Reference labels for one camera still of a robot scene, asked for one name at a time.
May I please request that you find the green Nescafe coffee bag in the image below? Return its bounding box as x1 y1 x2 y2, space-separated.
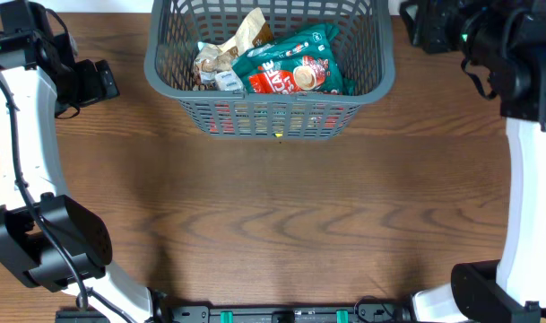
232 23 354 95

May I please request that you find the red spaghetti packet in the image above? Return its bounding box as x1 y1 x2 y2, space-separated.
197 103 355 138

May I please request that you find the beige paper pouch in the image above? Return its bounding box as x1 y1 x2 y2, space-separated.
193 8 273 91

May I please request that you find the white Kleenex tissue multipack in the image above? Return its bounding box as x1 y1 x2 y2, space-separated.
215 70 244 92

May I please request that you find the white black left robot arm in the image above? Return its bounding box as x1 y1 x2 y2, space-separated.
0 1 172 322

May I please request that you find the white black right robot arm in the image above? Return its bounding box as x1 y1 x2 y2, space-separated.
399 0 546 322

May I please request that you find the grey plastic lattice basket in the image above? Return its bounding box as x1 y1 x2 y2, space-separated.
144 0 395 140

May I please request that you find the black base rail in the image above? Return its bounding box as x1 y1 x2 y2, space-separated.
55 293 412 323

